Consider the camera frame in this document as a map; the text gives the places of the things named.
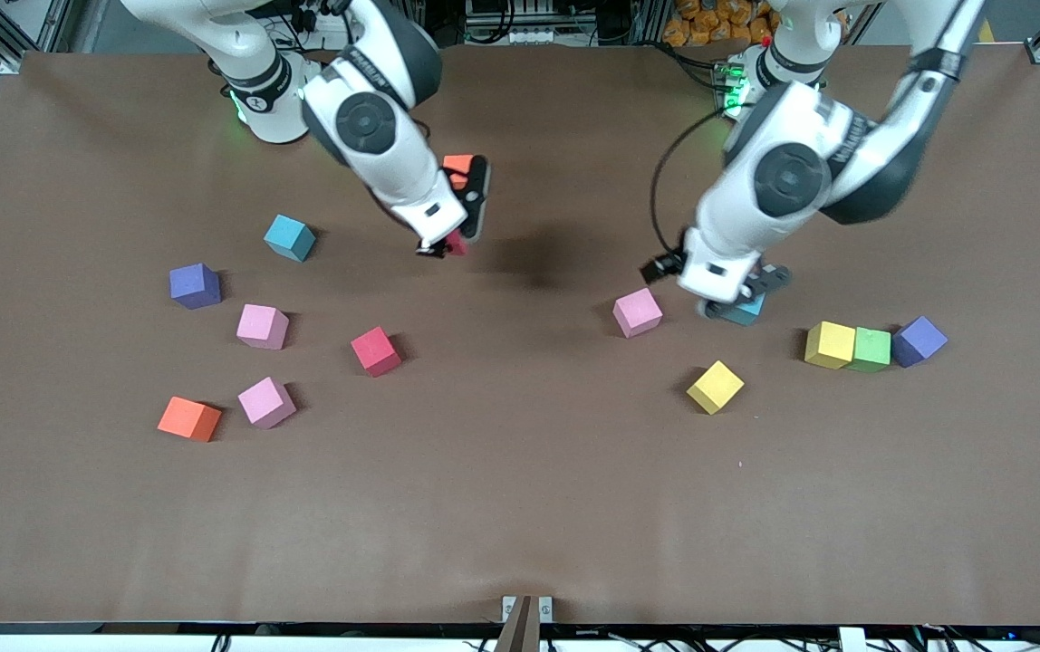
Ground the light blue foam cube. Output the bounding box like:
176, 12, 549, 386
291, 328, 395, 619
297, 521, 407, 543
723, 294, 766, 328
263, 214, 317, 264

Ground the pink foam cube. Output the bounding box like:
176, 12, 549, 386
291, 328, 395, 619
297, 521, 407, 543
236, 303, 291, 351
611, 287, 664, 340
237, 377, 297, 429

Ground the yellow foam cube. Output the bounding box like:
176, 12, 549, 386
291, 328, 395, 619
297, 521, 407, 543
804, 321, 857, 370
686, 360, 746, 416

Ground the green foam cube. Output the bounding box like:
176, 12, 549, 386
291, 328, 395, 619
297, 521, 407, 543
846, 327, 893, 374

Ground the purple foam cube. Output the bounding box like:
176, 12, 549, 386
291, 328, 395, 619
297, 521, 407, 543
169, 263, 223, 311
891, 315, 949, 369

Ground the pile of orange objects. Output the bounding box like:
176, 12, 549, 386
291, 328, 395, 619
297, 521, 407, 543
662, 0, 779, 48

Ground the paper table cover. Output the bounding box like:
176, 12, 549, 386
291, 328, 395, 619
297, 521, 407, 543
0, 45, 1040, 626

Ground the black base cable bundle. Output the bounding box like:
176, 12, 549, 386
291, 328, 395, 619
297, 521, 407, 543
656, 41, 725, 90

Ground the metal mounting bracket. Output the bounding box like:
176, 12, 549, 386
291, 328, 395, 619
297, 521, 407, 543
501, 594, 554, 652

